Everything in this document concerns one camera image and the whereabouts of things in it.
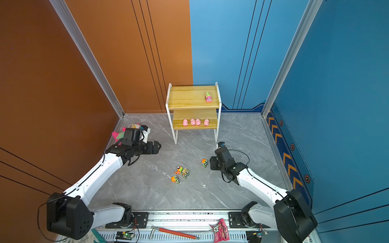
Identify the green orange toy truck top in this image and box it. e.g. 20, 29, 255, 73
202, 159, 209, 168

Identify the pink toy truck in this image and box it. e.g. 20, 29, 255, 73
205, 92, 212, 103

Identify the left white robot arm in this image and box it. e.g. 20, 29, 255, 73
45, 125, 161, 240

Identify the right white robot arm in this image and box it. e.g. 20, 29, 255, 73
210, 142, 318, 243

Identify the plush doll pink white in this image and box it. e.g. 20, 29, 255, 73
111, 123, 142, 143

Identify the orange toy truck middle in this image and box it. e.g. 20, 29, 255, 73
175, 166, 183, 175

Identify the orange green toy truck bottom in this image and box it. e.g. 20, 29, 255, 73
171, 176, 180, 184

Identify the pink snack packet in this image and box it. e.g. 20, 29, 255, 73
210, 218, 230, 243

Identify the circuit board right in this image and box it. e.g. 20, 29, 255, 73
246, 230, 268, 243

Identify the green circuit board left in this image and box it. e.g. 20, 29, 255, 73
115, 231, 135, 242

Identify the teal cloth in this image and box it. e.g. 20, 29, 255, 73
91, 229, 106, 243

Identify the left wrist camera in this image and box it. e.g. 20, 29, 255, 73
140, 125, 151, 143

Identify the white shelf frame with wood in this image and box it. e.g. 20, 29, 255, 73
165, 83, 222, 144

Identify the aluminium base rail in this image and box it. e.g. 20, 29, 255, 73
94, 210, 285, 243

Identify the red handled tool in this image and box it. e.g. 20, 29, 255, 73
149, 227, 200, 240

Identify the aluminium corner post left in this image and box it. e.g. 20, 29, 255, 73
50, 0, 125, 118

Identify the aluminium corner post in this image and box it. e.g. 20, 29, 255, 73
261, 0, 323, 119
50, 0, 125, 118

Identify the aluminium corner post right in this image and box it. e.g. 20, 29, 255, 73
261, 0, 323, 119

